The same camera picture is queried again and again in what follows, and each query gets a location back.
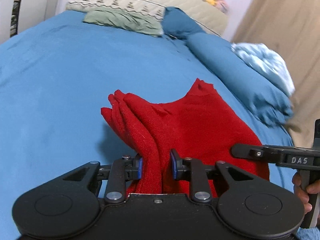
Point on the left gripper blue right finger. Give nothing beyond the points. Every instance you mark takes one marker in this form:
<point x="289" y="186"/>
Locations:
<point x="211" y="185"/>

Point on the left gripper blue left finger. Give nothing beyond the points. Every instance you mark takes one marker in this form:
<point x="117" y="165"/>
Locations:
<point x="67" y="205"/>

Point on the red knit garment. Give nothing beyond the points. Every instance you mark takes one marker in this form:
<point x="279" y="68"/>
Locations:
<point x="200" y="125"/>

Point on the right hand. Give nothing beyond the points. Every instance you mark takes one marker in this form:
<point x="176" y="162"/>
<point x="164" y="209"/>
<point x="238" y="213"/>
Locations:
<point x="303" y="195"/>

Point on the blue rolled duvet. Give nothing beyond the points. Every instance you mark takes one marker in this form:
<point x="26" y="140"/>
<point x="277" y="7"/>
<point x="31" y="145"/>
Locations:
<point x="263" y="99"/>

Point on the light blue blanket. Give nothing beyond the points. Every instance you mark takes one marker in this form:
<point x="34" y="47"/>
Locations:
<point x="267" y="63"/>

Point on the blue bed sheet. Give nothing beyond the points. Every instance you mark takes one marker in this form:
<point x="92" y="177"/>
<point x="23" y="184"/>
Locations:
<point x="56" y="77"/>

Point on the beige curtain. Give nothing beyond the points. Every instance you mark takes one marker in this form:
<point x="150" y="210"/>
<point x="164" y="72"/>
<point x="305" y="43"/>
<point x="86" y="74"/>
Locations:
<point x="291" y="28"/>

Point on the dark blue pillow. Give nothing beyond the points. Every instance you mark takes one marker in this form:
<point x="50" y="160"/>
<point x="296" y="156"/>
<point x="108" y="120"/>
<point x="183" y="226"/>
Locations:
<point x="178" y="24"/>

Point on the green pillow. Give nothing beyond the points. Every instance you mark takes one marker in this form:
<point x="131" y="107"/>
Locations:
<point x="122" y="19"/>

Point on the white wardrobe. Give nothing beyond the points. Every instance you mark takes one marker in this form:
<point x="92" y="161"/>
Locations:
<point x="30" y="13"/>

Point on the beige quilted headboard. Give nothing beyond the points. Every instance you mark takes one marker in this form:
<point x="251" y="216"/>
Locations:
<point x="210" y="19"/>

